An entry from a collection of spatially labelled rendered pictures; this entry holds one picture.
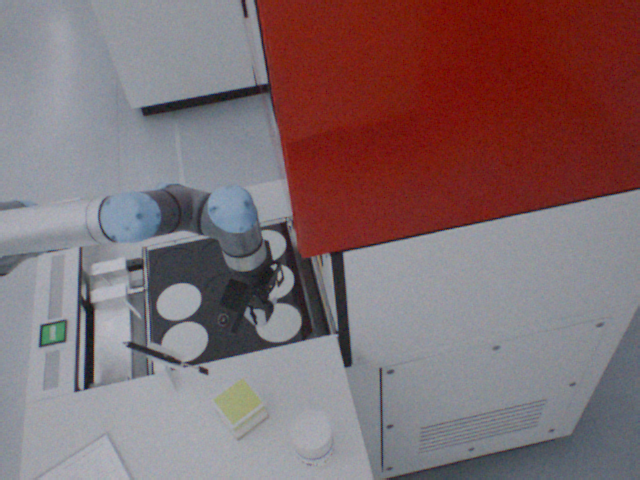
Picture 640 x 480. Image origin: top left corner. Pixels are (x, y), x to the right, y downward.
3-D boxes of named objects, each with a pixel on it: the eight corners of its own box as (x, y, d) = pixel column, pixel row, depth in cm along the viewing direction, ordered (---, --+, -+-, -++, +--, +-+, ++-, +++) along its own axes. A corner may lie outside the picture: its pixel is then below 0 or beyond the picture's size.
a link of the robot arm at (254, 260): (249, 264, 112) (209, 249, 115) (253, 279, 116) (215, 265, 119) (271, 232, 117) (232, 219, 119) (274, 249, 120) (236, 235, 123)
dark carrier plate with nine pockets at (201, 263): (286, 222, 164) (286, 221, 164) (314, 339, 142) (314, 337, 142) (148, 251, 161) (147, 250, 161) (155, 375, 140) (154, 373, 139)
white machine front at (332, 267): (286, 130, 197) (268, 7, 166) (351, 366, 146) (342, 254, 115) (276, 132, 197) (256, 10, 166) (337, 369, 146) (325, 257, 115)
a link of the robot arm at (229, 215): (215, 176, 111) (261, 187, 108) (228, 219, 119) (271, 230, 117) (193, 209, 106) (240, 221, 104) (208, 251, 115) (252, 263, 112)
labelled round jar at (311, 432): (330, 428, 122) (326, 405, 115) (339, 465, 117) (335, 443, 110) (292, 437, 121) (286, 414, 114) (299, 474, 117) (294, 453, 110)
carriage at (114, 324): (131, 269, 164) (128, 261, 162) (136, 402, 141) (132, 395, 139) (99, 275, 163) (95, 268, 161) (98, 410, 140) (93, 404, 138)
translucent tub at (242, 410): (248, 391, 128) (242, 374, 123) (271, 419, 124) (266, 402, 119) (216, 415, 125) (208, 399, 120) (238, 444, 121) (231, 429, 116)
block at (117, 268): (128, 264, 161) (124, 256, 159) (128, 275, 159) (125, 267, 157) (95, 271, 161) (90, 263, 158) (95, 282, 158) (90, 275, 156)
